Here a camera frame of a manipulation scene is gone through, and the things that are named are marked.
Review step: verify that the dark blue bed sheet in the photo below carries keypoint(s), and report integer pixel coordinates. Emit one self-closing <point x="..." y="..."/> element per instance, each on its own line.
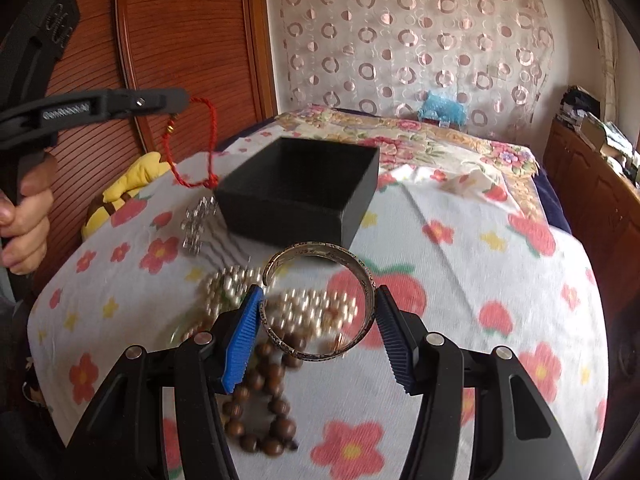
<point x="552" y="200"/>

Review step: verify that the pile of papers and boxes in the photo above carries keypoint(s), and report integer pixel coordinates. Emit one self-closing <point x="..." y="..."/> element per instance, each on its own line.
<point x="595" y="120"/>

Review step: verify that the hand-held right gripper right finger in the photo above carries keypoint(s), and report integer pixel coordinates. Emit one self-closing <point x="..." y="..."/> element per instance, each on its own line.
<point x="395" y="332"/>

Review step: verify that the yellow plush toy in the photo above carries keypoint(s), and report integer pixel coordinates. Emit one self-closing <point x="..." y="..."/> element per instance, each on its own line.
<point x="130" y="180"/>

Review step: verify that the person's left hand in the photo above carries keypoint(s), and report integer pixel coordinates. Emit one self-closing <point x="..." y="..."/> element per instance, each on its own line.
<point x="27" y="230"/>

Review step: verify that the black jewelry box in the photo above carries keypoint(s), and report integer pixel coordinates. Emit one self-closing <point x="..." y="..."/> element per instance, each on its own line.
<point x="280" y="205"/>

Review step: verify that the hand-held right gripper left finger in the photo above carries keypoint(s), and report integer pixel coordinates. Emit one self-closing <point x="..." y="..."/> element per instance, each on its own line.
<point x="245" y="332"/>

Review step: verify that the wooden window cabinet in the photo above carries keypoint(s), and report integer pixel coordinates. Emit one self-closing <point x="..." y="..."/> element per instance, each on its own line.
<point x="590" y="200"/>

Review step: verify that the circle pattern sheer curtain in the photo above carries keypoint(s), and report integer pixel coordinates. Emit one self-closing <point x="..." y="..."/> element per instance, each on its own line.
<point x="400" y="35"/>

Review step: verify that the blue plush toy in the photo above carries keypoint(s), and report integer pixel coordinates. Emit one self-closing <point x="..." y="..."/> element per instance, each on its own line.
<point x="442" y="107"/>

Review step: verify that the white lace window curtain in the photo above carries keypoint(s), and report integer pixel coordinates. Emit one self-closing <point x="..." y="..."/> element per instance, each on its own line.
<point x="602" y="60"/>

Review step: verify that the floral beige quilt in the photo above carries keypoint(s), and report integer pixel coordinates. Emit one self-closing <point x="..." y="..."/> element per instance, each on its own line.
<point x="435" y="145"/>

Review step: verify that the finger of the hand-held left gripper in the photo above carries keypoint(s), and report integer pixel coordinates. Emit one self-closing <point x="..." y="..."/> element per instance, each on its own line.
<point x="150" y="102"/>

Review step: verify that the wooden headboard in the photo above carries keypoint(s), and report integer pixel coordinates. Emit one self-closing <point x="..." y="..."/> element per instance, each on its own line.
<point x="175" y="35"/>

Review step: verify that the strawberry print bed sheet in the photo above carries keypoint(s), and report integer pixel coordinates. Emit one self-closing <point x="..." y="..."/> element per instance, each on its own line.
<point x="475" y="285"/>

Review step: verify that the silver engraved bangle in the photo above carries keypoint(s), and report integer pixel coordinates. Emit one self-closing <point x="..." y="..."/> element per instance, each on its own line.
<point x="295" y="351"/>

